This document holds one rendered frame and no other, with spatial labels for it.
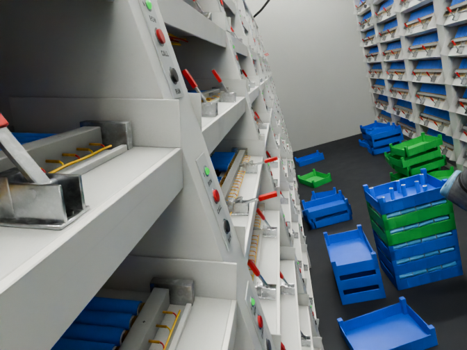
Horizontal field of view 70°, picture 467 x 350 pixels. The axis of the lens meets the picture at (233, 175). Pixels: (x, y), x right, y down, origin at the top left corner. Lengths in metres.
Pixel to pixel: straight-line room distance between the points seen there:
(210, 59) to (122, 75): 0.70
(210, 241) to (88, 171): 0.17
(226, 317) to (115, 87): 0.28
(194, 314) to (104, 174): 0.20
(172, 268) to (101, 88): 0.22
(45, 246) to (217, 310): 0.27
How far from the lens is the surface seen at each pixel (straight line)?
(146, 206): 0.27
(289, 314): 0.99
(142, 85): 0.36
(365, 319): 1.65
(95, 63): 0.38
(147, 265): 0.43
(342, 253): 1.83
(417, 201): 1.65
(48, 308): 0.18
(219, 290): 0.42
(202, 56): 1.06
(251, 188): 0.77
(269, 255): 0.87
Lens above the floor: 1.13
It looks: 15 degrees down
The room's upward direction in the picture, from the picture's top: 18 degrees counter-clockwise
